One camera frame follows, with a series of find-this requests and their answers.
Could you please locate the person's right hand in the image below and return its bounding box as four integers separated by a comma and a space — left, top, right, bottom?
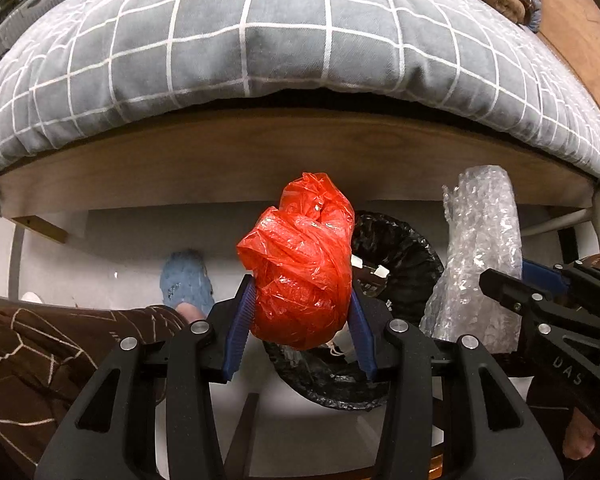
562, 406, 600, 461

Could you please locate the wooden headboard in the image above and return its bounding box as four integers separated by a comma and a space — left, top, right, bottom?
527, 0, 600, 126

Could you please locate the wooden bed frame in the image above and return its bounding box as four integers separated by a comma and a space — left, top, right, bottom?
0, 107, 596, 221

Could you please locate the small wooden bracket block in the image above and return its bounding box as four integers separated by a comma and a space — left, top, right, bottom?
11, 215, 70, 245

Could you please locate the white bed leg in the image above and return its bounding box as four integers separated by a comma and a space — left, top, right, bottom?
9, 232, 25, 306

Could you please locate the grey slatted storage basket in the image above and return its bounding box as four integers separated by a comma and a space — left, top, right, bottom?
0, 0, 78, 78

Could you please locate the red plastic bag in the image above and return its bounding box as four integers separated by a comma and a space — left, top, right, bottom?
236, 171, 356, 352

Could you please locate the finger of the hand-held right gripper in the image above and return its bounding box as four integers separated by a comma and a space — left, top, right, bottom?
480, 266, 557, 334
522, 258, 600, 312

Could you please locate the round bin with black bag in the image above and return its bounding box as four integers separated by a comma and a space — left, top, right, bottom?
262, 210, 446, 411

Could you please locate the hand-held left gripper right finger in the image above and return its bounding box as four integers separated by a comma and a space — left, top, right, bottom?
347, 282, 563, 480

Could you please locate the person's left leg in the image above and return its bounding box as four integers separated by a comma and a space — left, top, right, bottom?
0, 305, 206, 480

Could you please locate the blue foam slipper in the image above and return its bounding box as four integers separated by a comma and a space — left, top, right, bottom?
160, 249, 216, 320

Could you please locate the white metal tube frame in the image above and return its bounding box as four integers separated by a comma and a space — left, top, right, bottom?
520, 180, 600, 256

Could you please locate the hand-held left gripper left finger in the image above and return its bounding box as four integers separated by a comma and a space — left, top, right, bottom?
32, 275, 257, 480

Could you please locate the clear bubble wrap roll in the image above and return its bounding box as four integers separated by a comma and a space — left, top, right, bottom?
419, 164, 525, 356

